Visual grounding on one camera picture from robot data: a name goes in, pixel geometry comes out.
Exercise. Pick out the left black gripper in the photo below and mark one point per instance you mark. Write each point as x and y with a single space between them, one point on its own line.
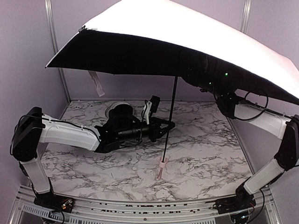
154 129

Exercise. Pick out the pink and black umbrella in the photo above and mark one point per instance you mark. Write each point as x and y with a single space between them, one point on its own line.
164 38

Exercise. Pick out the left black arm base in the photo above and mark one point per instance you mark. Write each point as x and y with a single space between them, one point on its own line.
59 203

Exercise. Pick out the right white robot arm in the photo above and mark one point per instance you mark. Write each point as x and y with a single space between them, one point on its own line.
271 141

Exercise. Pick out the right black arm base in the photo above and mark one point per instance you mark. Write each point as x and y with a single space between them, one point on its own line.
229 204

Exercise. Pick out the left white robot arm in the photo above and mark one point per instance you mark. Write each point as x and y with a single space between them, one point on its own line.
35 127

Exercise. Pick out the grey round plate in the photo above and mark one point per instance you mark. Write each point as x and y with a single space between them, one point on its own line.
120 110

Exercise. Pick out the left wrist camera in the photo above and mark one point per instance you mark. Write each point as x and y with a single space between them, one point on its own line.
151 106

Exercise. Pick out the right aluminium corner post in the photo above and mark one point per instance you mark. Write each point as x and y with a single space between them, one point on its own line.
245 16

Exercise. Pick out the aluminium corner post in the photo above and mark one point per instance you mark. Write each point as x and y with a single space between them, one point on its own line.
245 16
53 38

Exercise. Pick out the aluminium front rail frame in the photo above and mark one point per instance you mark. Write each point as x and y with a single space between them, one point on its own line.
96 211

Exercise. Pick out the left aluminium corner post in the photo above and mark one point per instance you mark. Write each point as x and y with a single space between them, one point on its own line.
53 38

